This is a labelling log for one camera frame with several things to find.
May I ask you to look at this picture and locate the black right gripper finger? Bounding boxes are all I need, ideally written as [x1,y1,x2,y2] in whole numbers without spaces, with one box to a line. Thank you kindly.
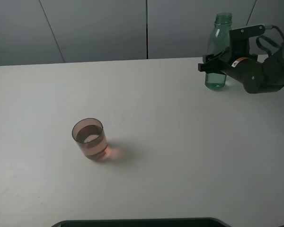
[198,61,227,74]
[203,53,224,62]

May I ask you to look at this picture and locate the black camera cable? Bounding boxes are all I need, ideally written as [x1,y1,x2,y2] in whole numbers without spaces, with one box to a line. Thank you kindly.
[256,24,284,57]

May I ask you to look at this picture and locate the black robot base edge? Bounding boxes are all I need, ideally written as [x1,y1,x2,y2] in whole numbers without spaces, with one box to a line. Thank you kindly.
[53,218,229,227]

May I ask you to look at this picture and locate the green transparent plastic bottle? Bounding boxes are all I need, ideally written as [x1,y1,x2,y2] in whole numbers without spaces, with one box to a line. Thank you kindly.
[205,12,232,90]

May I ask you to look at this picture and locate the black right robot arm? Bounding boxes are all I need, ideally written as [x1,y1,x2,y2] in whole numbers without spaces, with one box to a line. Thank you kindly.
[198,45,284,94]

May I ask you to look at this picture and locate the pink transparent plastic cup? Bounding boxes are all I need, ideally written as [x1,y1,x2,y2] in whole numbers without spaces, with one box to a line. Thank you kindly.
[71,118,108,161]

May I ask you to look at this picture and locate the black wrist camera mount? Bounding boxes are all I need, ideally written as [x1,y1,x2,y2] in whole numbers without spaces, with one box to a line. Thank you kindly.
[229,24,265,57]

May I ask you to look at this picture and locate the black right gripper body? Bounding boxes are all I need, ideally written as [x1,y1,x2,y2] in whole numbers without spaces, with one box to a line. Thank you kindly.
[218,48,258,75]

